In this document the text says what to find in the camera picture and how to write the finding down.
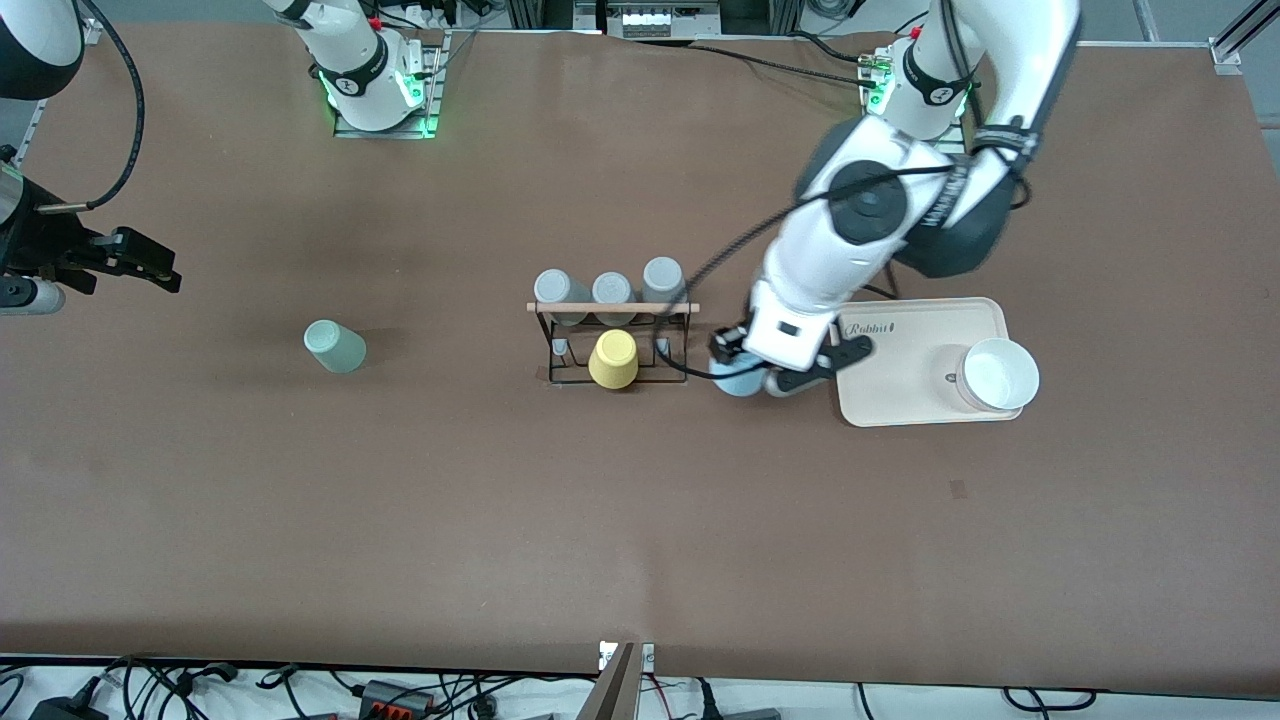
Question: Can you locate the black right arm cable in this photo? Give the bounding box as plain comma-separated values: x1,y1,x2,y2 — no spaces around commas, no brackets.
35,0,147,214

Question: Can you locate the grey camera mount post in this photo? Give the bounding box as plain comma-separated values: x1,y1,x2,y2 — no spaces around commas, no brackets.
577,641,657,720

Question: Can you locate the grey cup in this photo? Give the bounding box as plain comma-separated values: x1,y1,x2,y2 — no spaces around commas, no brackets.
591,271,638,327
641,256,690,319
533,268,593,327

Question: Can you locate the black wire cup rack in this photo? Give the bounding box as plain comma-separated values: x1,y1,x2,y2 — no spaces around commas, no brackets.
526,300,701,387

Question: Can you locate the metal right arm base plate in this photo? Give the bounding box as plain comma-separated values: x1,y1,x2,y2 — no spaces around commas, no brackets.
333,30,443,140

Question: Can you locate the pale green cup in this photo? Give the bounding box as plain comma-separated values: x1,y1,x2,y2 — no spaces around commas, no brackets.
303,319,368,375

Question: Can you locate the light blue cup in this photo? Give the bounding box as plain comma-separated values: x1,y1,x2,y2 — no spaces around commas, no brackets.
712,358,769,399

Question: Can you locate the white bowl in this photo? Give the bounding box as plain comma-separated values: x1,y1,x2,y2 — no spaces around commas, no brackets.
955,337,1042,414

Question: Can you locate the silver rail corner bracket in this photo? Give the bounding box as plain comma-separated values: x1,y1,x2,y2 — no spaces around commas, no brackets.
1210,0,1280,76

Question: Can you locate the beige plastic tray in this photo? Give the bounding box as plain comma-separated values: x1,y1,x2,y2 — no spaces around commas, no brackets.
830,296,1026,429

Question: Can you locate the black power adapter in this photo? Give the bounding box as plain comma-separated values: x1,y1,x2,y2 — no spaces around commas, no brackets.
28,693,109,720

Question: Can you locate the grey connector box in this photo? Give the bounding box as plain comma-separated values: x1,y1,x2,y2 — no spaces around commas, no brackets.
605,0,723,39

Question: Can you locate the black table cable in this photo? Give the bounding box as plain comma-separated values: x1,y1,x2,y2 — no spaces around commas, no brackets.
625,35,886,91

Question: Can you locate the black orange power strip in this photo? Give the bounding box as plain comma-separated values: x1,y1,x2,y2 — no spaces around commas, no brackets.
360,680,437,717

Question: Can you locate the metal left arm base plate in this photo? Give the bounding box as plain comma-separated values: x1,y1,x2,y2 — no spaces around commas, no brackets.
862,45,969,155

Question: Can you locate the yellow cup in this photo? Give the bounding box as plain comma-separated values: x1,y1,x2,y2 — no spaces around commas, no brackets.
588,329,641,391

